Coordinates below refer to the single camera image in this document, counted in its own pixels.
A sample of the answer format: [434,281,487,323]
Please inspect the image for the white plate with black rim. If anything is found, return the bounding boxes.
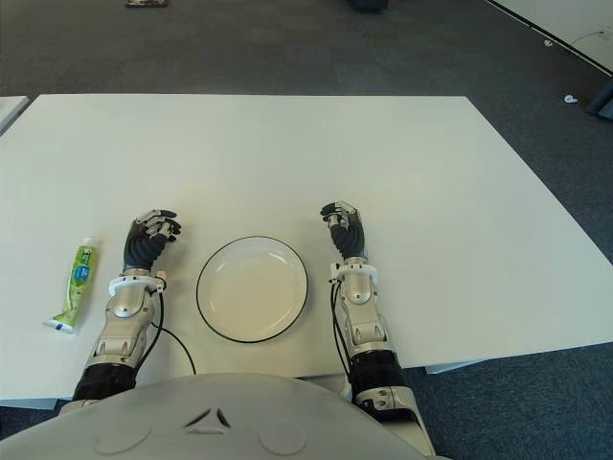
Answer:
[195,235,310,344]

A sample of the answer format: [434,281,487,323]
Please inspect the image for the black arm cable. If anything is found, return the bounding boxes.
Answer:
[148,275,196,376]
[329,282,354,387]

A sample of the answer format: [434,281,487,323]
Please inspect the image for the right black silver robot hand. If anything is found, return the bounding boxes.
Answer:
[320,199,369,261]

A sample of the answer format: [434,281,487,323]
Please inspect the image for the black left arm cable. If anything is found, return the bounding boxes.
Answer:
[148,275,196,376]

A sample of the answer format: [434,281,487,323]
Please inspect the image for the green toothpaste tube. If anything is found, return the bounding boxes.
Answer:
[41,234,102,335]

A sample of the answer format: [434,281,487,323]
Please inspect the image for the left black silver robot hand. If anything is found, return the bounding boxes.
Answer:
[123,208,184,270]

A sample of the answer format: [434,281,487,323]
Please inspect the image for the dark grey fabric object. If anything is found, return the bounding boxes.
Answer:
[586,76,613,121]

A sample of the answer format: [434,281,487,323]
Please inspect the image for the white side table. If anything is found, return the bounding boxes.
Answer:
[0,95,29,138]

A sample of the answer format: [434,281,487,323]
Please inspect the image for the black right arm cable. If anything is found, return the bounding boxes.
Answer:
[329,282,354,387]

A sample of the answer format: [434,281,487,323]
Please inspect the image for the dark chair base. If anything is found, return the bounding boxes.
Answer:
[347,0,389,14]

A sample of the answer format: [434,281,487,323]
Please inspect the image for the grey robot torso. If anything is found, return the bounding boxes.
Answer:
[0,372,437,460]

